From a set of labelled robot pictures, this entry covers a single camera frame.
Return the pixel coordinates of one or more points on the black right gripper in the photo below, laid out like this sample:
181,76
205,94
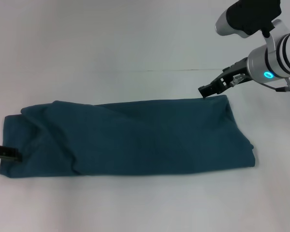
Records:
234,72

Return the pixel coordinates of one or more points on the teal blue shirt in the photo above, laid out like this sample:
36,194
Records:
135,137

